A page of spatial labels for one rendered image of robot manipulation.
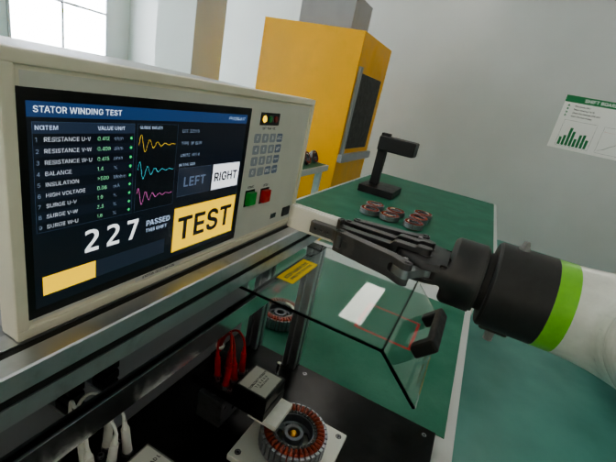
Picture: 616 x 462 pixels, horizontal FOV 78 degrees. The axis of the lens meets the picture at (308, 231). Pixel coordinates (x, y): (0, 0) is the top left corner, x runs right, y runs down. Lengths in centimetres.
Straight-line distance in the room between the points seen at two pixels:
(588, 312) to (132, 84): 43
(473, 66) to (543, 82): 82
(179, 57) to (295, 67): 118
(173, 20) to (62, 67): 420
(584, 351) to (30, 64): 48
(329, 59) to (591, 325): 378
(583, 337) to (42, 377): 44
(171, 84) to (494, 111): 528
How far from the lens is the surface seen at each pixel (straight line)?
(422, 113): 562
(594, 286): 43
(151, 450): 53
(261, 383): 68
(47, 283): 35
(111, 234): 37
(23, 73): 30
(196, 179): 42
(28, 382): 35
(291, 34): 427
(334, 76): 401
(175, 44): 446
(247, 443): 72
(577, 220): 574
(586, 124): 562
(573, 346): 43
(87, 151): 33
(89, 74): 33
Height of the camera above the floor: 133
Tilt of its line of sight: 20 degrees down
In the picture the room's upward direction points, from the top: 12 degrees clockwise
